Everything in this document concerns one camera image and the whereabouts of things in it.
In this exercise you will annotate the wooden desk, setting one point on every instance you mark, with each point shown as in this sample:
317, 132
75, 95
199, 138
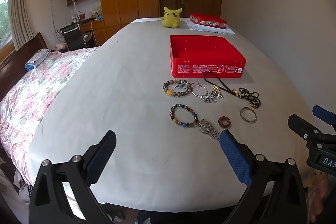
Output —
97, 28

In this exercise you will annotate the silver metal watch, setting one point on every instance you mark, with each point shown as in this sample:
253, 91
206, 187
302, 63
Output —
211, 133

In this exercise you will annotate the floral pink blanket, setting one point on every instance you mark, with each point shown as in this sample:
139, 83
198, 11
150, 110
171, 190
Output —
31, 98

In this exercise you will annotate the silver hoop bangle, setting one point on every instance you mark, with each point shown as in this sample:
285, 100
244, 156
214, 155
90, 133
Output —
194, 95

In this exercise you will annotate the beige curtain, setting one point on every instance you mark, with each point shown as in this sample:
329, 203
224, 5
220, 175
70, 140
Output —
21, 14

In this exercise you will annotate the folded grey blue cloth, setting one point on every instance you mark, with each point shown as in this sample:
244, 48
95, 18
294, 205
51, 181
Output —
38, 58

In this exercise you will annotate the white lace cloth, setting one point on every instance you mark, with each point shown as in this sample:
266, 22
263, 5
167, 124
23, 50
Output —
223, 30

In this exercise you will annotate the black office chair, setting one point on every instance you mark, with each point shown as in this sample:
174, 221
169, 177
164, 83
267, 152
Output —
72, 35

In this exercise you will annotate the dark wooden headboard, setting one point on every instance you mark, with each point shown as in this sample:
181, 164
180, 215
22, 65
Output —
23, 52

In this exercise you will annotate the red picture-printed box lid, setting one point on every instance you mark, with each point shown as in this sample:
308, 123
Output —
207, 20

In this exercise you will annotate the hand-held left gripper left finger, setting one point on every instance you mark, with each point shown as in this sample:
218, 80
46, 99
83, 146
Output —
102, 158

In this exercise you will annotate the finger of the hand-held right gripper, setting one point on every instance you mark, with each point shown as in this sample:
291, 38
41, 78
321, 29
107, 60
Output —
321, 111
299, 125

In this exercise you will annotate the window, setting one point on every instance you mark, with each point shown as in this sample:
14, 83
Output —
4, 24

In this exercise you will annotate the yellow plush toy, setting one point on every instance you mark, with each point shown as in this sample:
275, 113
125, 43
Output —
170, 18

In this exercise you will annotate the red tin box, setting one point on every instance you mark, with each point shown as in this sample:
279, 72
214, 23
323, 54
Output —
204, 67

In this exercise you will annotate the pink plush toy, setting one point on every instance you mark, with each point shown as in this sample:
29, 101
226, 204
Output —
59, 47

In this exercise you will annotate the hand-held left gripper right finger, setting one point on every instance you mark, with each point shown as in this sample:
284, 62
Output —
236, 158

